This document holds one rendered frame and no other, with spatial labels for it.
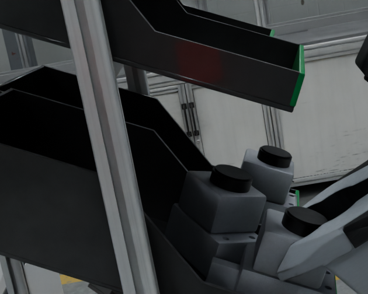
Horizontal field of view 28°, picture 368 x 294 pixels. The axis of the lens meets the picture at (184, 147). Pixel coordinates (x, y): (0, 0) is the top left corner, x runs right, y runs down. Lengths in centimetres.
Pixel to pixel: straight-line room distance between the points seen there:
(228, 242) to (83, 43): 18
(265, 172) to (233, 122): 371
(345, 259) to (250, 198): 9
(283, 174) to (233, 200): 13
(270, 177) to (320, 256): 20
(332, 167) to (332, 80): 53
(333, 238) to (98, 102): 16
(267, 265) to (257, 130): 389
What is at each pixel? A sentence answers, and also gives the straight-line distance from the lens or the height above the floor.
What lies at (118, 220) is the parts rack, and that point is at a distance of 43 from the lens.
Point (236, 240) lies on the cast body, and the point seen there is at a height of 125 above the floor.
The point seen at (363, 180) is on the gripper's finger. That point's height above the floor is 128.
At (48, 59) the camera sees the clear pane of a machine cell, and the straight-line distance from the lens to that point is 437.
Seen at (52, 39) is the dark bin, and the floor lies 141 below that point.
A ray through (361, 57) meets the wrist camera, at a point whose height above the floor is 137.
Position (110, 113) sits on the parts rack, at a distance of 41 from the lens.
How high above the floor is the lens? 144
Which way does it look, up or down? 13 degrees down
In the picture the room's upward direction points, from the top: 10 degrees counter-clockwise
